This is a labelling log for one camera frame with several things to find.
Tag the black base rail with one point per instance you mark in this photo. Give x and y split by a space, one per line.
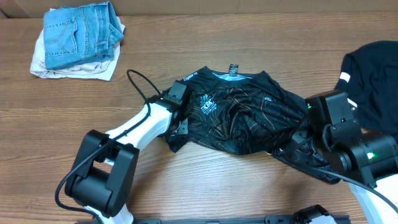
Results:
268 219

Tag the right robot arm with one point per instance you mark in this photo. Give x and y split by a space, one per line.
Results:
367 161

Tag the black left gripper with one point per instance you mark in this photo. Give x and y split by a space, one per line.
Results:
183 128

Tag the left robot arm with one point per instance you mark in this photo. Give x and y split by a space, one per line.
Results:
101 176

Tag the folded blue denim jeans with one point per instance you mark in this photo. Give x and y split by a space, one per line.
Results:
78 35

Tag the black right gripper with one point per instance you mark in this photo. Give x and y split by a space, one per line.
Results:
303 136

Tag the black patterned sports jersey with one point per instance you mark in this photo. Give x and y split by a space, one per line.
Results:
243 114

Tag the black garment pile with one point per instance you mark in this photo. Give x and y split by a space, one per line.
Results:
369 76

